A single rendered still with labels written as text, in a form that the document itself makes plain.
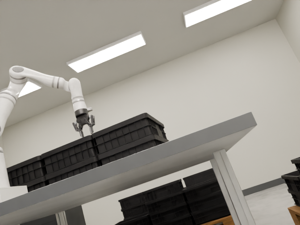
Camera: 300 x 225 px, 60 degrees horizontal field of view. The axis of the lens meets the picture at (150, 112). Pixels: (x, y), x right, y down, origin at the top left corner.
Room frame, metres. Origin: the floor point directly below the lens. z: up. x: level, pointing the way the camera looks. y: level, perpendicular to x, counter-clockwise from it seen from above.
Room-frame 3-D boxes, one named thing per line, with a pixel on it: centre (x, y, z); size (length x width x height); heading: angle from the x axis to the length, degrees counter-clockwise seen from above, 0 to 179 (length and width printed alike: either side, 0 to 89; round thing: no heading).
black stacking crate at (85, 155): (1.44, 0.42, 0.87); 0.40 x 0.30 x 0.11; 169
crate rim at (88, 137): (1.44, 0.42, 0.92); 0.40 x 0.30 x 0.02; 169
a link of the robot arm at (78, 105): (1.45, 0.38, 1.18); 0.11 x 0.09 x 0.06; 170
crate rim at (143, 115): (1.39, 0.13, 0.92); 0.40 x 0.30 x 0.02; 169
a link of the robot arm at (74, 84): (1.43, 0.38, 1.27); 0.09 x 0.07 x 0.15; 23
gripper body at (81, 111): (1.43, 0.38, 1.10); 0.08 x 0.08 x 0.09
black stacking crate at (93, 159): (1.44, 0.42, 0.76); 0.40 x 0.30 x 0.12; 169
